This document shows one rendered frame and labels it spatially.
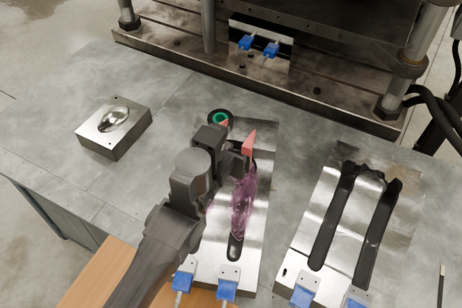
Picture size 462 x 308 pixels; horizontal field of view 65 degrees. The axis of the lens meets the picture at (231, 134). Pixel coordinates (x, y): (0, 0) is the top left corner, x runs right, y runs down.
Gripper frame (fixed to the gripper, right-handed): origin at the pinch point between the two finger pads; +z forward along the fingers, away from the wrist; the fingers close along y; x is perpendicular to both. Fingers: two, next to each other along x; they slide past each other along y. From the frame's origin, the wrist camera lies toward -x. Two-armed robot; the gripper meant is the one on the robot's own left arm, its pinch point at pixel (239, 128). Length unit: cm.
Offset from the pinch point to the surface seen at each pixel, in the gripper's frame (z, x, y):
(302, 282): -12.1, 28.1, -22.4
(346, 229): 6.6, 30.8, -28.2
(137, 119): 15, 32, 43
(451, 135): 48, 26, -48
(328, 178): 16.4, 26.2, -19.8
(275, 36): 67, 23, 16
